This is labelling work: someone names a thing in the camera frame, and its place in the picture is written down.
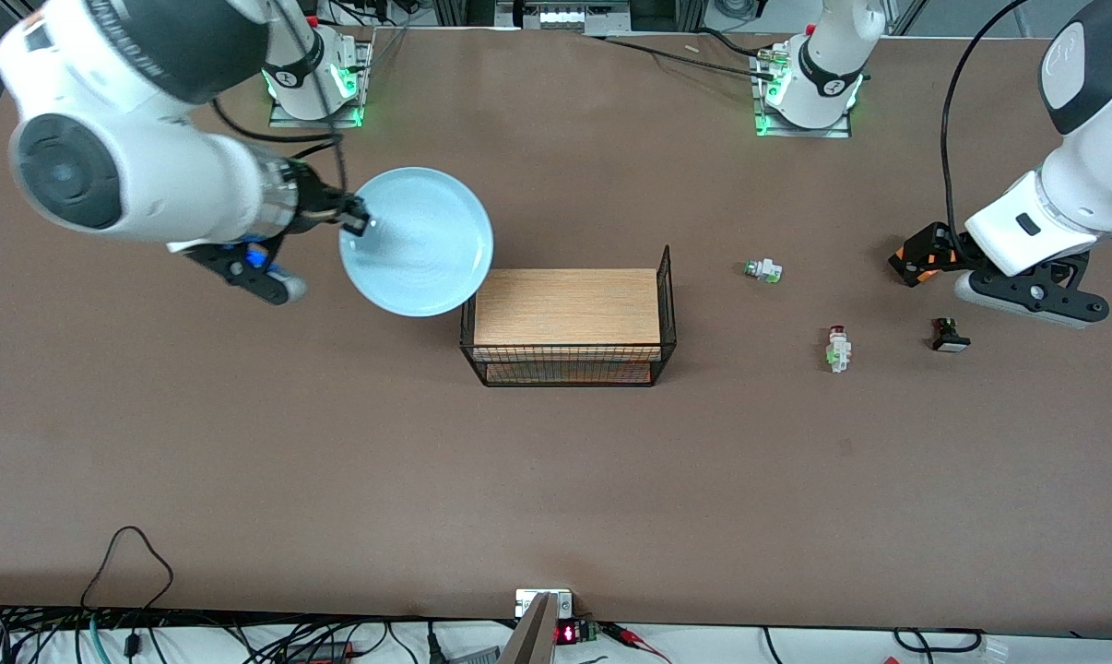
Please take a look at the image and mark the light blue round plate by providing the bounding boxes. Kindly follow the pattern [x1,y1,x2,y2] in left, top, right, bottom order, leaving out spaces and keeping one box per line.
[338,167,495,318]

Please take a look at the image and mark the white light bar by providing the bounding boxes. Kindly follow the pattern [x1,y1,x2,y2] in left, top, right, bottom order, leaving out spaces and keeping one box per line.
[538,6,631,29]

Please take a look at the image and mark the black orange power adapter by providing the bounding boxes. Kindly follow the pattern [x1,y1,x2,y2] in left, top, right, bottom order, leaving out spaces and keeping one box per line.
[279,641,354,663]

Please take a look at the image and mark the red clip test lead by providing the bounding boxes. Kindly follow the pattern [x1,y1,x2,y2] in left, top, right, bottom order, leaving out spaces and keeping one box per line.
[602,622,672,664]

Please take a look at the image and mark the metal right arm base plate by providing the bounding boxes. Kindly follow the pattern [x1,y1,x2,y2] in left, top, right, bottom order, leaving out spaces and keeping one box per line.
[269,37,373,128]

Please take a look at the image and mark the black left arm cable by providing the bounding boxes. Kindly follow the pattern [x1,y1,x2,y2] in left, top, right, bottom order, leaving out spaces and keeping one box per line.
[940,0,1029,239]

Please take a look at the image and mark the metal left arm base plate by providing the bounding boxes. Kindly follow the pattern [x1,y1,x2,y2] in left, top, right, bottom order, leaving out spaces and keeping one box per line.
[751,41,854,139]

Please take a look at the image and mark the black wire rack wooden shelves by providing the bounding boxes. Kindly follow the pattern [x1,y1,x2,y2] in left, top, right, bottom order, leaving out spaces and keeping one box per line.
[460,244,678,388]

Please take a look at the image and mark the black cable across table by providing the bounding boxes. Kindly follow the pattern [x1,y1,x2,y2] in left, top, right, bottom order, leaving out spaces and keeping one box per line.
[579,33,778,77]

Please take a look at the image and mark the black looped thin cable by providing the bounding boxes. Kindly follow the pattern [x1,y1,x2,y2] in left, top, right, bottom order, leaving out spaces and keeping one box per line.
[81,526,174,614]

